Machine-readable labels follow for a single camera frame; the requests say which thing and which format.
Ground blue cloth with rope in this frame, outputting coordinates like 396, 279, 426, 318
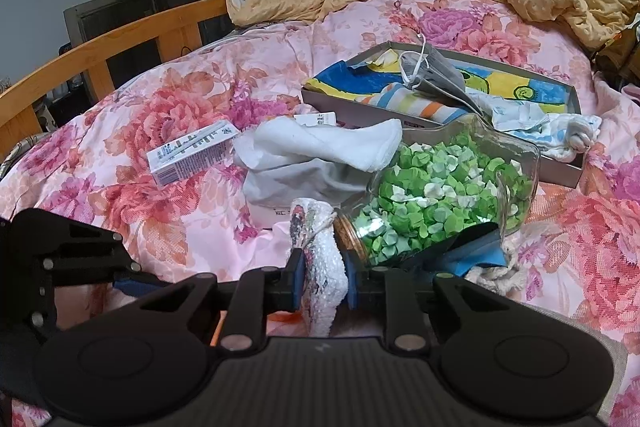
399, 222, 526, 296

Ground blue yellow cartoon towel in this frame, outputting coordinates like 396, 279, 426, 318
304, 50, 567, 113

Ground striped pastel sock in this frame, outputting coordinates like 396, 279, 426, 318
356, 83, 468, 124

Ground white purple medicine box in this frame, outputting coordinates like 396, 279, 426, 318
146, 120, 240, 186

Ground dark cabinet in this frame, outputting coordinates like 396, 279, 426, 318
58, 0, 234, 88

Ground glass jar green paper stars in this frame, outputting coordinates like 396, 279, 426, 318
334, 115, 540, 265

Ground grey cloth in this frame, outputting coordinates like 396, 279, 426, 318
242, 158, 372, 229

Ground brown multicolour blanket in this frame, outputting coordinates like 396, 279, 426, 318
592, 14, 639, 91

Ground white towel cloth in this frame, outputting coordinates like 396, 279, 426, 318
233, 116, 402, 172

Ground pink floral bedsheet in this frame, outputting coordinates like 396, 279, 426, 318
1, 0, 639, 426

